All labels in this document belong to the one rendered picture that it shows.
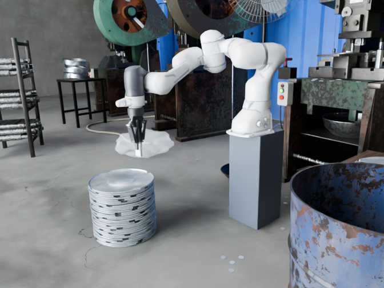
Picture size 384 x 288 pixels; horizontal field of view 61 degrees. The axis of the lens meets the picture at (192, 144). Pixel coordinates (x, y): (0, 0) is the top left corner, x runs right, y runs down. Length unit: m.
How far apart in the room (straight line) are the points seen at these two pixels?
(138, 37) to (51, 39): 3.56
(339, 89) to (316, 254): 1.26
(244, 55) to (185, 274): 0.90
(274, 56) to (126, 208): 0.90
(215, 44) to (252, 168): 0.64
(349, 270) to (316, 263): 0.07
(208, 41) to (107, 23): 2.80
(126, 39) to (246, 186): 3.26
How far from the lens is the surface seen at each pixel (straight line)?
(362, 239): 0.71
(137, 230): 1.49
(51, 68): 7.80
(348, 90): 1.89
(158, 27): 4.71
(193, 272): 1.33
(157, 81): 1.46
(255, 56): 1.44
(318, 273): 0.80
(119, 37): 4.43
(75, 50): 7.93
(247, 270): 1.35
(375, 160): 1.56
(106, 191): 1.43
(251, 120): 1.43
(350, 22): 2.04
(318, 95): 1.99
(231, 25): 3.12
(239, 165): 1.54
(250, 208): 1.58
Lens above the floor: 0.80
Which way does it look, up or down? 15 degrees down
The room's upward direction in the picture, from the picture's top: 1 degrees counter-clockwise
